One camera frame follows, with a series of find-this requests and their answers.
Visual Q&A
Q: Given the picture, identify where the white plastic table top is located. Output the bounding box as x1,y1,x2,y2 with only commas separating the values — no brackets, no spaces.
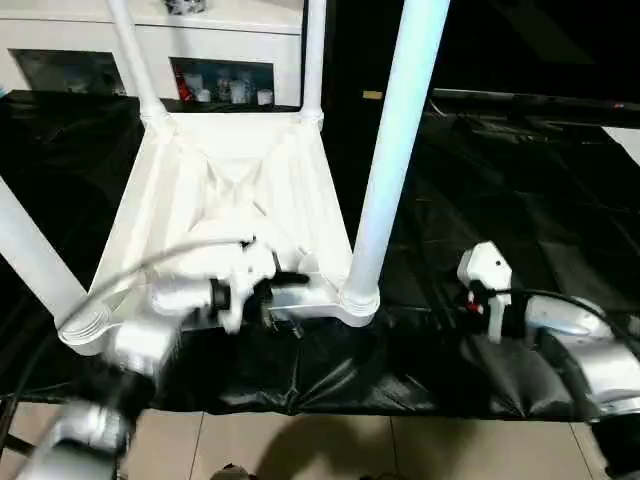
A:
56,110,381,357

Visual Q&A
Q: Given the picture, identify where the white plastic table leg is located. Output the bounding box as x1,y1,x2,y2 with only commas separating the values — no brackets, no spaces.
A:
299,0,327,124
0,173,122,346
341,0,452,312
106,0,169,119

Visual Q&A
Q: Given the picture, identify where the grey robot left foot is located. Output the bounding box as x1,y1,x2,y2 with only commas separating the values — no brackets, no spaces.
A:
212,462,256,480

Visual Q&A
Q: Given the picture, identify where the long black bar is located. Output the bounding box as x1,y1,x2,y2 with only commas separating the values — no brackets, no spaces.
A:
432,88,640,114

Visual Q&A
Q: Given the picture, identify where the white flat sheet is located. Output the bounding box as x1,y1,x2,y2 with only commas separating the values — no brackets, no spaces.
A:
602,125,640,166

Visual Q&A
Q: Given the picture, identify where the red bottle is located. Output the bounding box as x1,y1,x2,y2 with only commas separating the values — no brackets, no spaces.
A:
175,67,194,101

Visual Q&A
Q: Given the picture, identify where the white glass-door cabinet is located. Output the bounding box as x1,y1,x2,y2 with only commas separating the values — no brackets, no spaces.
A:
0,0,306,109

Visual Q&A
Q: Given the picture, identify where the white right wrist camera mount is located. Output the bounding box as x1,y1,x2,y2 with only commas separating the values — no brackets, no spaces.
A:
456,240,515,345

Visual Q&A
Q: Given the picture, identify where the dark folding stand frame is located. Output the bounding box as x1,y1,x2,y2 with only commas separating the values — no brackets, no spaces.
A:
0,394,36,454

